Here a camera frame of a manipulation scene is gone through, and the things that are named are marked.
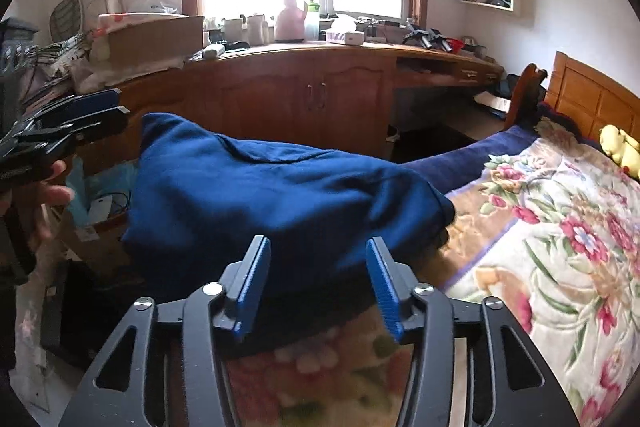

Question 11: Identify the navy bed sheet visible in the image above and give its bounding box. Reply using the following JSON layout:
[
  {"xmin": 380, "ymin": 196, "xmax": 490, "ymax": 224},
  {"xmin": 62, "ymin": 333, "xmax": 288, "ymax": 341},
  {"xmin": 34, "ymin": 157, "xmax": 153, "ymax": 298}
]
[{"xmin": 399, "ymin": 124, "xmax": 540, "ymax": 196}]

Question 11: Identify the wooden desk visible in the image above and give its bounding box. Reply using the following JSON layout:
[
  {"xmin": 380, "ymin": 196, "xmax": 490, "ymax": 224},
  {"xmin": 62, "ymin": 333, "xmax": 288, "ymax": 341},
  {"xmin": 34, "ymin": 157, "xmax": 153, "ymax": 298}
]
[{"xmin": 75, "ymin": 38, "xmax": 506, "ymax": 168}]

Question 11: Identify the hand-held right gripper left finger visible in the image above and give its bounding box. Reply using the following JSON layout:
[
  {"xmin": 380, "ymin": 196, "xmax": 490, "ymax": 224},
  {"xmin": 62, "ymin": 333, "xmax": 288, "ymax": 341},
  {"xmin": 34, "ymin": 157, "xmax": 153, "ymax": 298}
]
[{"xmin": 60, "ymin": 234, "xmax": 273, "ymax": 427}]

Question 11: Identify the white jar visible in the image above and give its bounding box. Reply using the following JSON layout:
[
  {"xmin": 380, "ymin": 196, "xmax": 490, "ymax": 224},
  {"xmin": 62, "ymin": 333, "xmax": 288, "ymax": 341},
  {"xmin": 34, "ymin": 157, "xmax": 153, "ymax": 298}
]
[
  {"xmin": 246, "ymin": 13, "xmax": 267, "ymax": 45},
  {"xmin": 222, "ymin": 17, "xmax": 245, "ymax": 44}
]

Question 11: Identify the blue blazer jacket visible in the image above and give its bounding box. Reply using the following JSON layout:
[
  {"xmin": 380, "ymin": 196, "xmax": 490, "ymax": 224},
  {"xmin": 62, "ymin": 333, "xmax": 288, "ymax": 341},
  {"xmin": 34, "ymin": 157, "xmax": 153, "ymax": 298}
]
[{"xmin": 121, "ymin": 112, "xmax": 457, "ymax": 304}]

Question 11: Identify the cardboard box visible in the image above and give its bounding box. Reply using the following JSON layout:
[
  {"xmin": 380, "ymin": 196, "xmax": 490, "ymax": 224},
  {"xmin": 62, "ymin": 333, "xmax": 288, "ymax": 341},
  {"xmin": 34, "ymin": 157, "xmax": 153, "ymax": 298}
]
[{"xmin": 102, "ymin": 15, "xmax": 206, "ymax": 68}]

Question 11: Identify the green capped bottle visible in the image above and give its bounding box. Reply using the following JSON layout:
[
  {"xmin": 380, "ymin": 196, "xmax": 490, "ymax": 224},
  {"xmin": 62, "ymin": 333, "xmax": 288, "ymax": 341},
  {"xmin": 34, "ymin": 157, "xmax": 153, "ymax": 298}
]
[{"xmin": 305, "ymin": 0, "xmax": 321, "ymax": 42}]

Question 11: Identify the light blue plastic bag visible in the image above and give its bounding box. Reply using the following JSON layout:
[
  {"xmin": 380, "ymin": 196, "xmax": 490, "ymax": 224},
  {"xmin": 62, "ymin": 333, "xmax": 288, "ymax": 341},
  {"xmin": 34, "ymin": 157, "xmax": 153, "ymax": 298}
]
[{"xmin": 64, "ymin": 156, "xmax": 140, "ymax": 229}]

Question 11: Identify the black tool on desk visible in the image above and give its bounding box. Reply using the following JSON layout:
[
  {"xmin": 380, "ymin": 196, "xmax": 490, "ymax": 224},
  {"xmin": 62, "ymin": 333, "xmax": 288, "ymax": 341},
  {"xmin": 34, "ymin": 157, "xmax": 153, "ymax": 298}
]
[{"xmin": 404, "ymin": 24, "xmax": 451, "ymax": 52}]

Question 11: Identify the yellow plush toy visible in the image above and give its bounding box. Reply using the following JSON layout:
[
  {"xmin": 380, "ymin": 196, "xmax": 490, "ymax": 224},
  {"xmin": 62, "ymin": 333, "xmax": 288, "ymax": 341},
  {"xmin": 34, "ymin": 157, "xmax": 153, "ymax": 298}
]
[{"xmin": 598, "ymin": 124, "xmax": 640, "ymax": 181}]

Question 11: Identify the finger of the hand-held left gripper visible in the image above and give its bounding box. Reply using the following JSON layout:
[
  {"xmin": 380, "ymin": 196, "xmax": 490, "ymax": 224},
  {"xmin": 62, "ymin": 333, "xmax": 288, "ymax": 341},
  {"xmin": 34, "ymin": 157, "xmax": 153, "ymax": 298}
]
[
  {"xmin": 29, "ymin": 105, "xmax": 131, "ymax": 144},
  {"xmin": 34, "ymin": 87, "xmax": 124, "ymax": 121}
]

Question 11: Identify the person's left hand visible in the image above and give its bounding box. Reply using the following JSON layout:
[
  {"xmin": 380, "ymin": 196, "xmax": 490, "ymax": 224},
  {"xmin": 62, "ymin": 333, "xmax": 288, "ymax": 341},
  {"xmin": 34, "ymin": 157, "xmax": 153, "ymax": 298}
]
[{"xmin": 29, "ymin": 160, "xmax": 77, "ymax": 244}]

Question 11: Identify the racket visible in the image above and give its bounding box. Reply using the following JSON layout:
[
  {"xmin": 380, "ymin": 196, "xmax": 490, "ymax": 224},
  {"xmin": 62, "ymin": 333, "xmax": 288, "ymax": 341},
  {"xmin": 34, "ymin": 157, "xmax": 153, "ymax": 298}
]
[{"xmin": 49, "ymin": 0, "xmax": 84, "ymax": 44}]

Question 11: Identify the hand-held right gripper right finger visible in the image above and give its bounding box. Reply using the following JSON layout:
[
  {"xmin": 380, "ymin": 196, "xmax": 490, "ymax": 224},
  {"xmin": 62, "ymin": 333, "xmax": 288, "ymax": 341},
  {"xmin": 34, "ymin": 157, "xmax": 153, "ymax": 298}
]
[{"xmin": 365, "ymin": 235, "xmax": 581, "ymax": 427}]

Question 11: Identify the wooden bed headboard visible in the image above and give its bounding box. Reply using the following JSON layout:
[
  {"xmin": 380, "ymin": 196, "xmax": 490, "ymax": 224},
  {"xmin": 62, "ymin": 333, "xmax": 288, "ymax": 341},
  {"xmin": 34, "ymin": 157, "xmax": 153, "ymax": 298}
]
[{"xmin": 542, "ymin": 51, "xmax": 640, "ymax": 148}]

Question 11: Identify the white tissue box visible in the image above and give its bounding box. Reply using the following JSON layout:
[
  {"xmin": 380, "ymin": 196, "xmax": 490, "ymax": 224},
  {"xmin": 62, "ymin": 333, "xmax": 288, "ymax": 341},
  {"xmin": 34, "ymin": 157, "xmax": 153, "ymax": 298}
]
[{"xmin": 324, "ymin": 18, "xmax": 367, "ymax": 46}]

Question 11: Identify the wooden chair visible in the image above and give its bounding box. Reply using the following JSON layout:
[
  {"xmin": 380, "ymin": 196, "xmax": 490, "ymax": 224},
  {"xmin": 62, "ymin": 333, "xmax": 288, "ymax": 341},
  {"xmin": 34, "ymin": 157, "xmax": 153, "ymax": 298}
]
[{"xmin": 504, "ymin": 63, "xmax": 549, "ymax": 131}]

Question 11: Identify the floral blanket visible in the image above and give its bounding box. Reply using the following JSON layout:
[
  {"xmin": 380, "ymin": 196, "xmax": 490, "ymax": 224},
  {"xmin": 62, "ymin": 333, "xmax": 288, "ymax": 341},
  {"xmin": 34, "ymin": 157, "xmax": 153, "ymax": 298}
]
[{"xmin": 220, "ymin": 116, "xmax": 640, "ymax": 427}]

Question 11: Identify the pink bottle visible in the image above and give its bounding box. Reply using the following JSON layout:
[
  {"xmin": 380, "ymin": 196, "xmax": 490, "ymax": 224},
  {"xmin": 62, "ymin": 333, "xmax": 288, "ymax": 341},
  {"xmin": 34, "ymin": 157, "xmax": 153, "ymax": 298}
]
[{"xmin": 276, "ymin": 0, "xmax": 307, "ymax": 42}]

